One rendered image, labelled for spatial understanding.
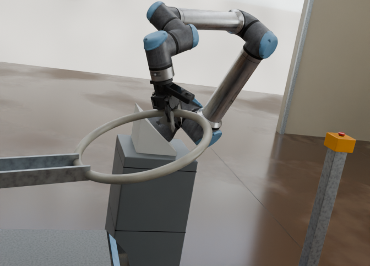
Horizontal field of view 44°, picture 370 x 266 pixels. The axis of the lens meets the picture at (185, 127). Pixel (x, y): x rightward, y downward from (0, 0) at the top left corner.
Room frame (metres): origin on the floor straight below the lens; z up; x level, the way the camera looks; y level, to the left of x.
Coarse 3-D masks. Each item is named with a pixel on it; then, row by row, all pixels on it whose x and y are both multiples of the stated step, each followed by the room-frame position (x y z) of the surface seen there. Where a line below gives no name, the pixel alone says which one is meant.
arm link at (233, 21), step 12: (156, 12) 1.79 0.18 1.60; (168, 12) 1.79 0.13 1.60; (180, 12) 1.85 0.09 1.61; (192, 12) 1.92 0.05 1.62; (204, 12) 1.99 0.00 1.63; (216, 12) 2.07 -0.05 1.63; (228, 12) 2.15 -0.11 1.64; (240, 12) 2.19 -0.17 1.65; (156, 24) 1.78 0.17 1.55; (192, 24) 1.92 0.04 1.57; (204, 24) 1.98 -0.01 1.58; (216, 24) 2.04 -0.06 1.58; (228, 24) 2.12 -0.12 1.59; (240, 24) 2.18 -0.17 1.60; (240, 36) 2.23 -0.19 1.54
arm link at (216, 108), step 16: (256, 32) 2.16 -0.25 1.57; (272, 32) 2.18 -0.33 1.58; (256, 48) 2.16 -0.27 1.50; (272, 48) 2.18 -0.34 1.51; (240, 64) 2.21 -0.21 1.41; (256, 64) 2.21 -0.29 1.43; (224, 80) 2.27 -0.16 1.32; (240, 80) 2.23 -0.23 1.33; (224, 96) 2.27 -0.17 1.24; (208, 112) 2.33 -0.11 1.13; (224, 112) 2.32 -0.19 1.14; (192, 128) 2.37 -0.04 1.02
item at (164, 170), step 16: (144, 112) 1.74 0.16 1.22; (160, 112) 1.73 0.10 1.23; (176, 112) 1.70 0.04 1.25; (192, 112) 1.66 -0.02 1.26; (96, 128) 1.66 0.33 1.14; (112, 128) 1.70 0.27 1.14; (208, 128) 1.51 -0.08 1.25; (80, 144) 1.55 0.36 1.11; (208, 144) 1.44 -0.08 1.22; (80, 160) 1.44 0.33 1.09; (176, 160) 1.34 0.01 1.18; (192, 160) 1.36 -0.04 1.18; (96, 176) 1.32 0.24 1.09; (112, 176) 1.30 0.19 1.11; (128, 176) 1.29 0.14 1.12; (144, 176) 1.29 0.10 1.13; (160, 176) 1.30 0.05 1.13
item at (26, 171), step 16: (0, 160) 1.31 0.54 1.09; (16, 160) 1.34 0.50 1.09; (32, 160) 1.37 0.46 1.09; (48, 160) 1.40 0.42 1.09; (64, 160) 1.43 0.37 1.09; (0, 176) 1.21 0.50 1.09; (16, 176) 1.24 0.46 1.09; (32, 176) 1.26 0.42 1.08; (48, 176) 1.29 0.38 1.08; (64, 176) 1.32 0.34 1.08; (80, 176) 1.34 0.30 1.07
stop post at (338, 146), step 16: (336, 144) 2.46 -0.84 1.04; (352, 144) 2.49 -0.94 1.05; (336, 160) 2.49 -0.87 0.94; (320, 176) 2.56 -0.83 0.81; (336, 176) 2.50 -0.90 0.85; (320, 192) 2.52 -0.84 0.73; (336, 192) 2.50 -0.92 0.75; (320, 208) 2.48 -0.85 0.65; (320, 224) 2.49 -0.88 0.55; (304, 240) 2.56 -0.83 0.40; (320, 240) 2.50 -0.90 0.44; (304, 256) 2.52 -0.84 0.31
